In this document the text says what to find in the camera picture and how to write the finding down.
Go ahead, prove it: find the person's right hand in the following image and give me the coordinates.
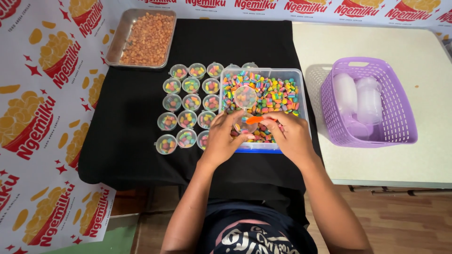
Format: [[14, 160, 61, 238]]
[[261, 112, 317, 164]]

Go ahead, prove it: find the white table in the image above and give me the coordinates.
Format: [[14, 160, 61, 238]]
[[292, 21, 452, 197]]

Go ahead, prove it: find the metal tray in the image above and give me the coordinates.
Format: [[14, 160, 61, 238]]
[[105, 8, 177, 70]]

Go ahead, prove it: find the black table cloth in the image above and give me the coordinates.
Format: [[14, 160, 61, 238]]
[[78, 18, 323, 226]]

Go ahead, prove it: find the purple plastic basket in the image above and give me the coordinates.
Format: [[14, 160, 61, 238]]
[[320, 57, 419, 148]]

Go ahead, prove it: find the heap of rainbow candies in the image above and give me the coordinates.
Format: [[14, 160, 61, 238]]
[[221, 70, 301, 144]]

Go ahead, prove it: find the person's dark printed shirt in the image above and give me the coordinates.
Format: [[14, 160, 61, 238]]
[[195, 199, 318, 254]]

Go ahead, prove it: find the clear plastic storage box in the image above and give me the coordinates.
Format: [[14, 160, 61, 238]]
[[218, 68, 312, 154]]

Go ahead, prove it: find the group of candy-filled cups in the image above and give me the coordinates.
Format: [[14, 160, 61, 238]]
[[154, 62, 259, 156]]

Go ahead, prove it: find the orange plastic spoon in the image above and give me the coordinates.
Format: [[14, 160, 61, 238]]
[[246, 116, 278, 125]]

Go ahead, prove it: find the printed red and yellow banner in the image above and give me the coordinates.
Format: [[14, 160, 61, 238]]
[[0, 0, 452, 254]]

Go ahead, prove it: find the heap of coated peanuts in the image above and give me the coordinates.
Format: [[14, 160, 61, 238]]
[[119, 12, 176, 67]]

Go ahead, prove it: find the person's left hand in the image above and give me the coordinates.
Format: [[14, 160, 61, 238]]
[[199, 110, 256, 167]]

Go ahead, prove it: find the stack of empty clear cups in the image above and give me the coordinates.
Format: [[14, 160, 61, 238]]
[[355, 76, 384, 126], [333, 73, 371, 140]]

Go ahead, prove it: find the small clear lidded cup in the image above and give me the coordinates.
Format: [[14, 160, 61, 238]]
[[232, 85, 259, 135]]

